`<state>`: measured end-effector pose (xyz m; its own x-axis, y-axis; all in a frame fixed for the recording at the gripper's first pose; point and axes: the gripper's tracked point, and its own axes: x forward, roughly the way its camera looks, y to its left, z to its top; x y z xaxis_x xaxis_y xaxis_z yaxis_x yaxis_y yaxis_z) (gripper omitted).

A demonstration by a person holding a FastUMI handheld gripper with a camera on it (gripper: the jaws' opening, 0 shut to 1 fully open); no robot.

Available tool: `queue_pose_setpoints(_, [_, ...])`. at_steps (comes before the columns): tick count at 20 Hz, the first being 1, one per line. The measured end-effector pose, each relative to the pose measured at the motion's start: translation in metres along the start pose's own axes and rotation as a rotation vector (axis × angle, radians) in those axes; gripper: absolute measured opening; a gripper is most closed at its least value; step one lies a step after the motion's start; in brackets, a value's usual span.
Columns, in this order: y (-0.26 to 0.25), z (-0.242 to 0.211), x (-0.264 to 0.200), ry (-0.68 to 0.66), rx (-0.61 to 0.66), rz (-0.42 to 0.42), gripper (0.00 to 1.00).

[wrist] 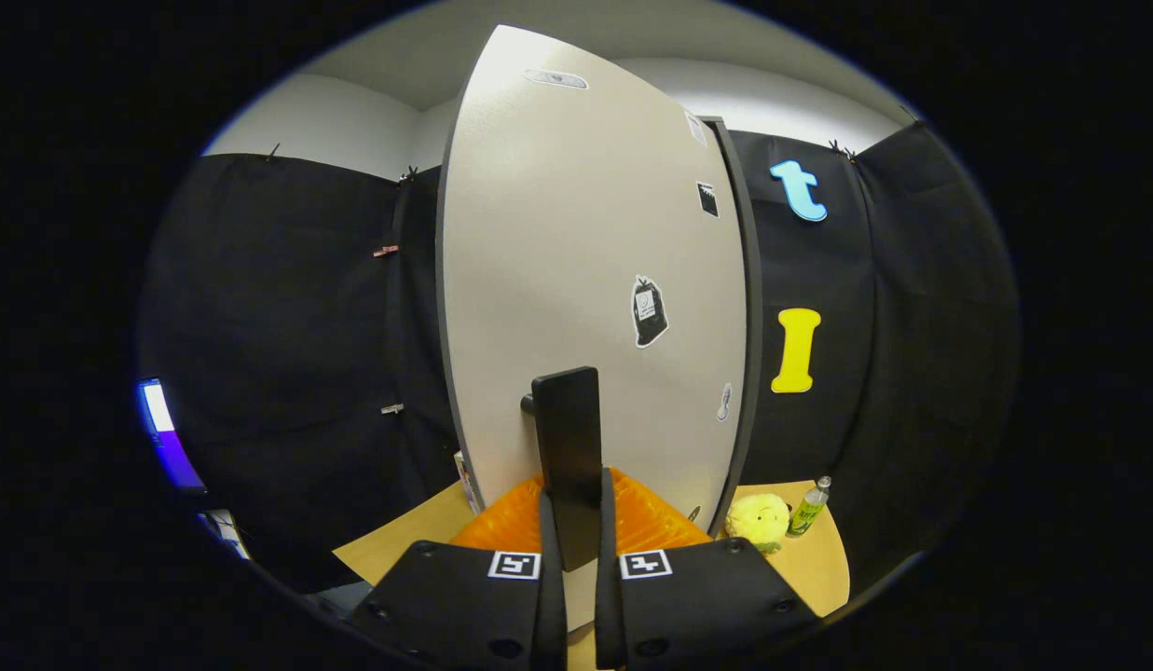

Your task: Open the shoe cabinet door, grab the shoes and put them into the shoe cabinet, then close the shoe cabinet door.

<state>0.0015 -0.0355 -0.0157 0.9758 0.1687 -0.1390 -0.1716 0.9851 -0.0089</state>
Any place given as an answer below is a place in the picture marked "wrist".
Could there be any yellow pineapple plush toy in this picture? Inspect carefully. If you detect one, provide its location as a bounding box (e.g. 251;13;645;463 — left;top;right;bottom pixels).
724;492;792;555

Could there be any green plastic bottle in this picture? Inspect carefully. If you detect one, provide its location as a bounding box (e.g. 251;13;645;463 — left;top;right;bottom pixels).
786;476;832;539

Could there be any beige shoe cabinet door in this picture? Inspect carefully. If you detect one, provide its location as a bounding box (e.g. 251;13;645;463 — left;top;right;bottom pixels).
436;25;750;635

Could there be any lit computer screen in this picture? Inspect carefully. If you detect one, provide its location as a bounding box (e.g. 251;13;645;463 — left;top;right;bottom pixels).
136;377;207;495

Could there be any black backdrop cloth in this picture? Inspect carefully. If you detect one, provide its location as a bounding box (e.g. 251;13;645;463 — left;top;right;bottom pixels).
136;119;1020;597

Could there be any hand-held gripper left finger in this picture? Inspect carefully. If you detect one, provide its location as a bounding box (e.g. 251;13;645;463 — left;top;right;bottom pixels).
348;471;570;671

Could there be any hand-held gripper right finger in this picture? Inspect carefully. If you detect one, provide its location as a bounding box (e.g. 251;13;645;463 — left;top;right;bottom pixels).
595;466;819;671

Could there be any white book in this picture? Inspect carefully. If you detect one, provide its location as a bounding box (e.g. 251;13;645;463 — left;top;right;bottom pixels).
453;451;479;515

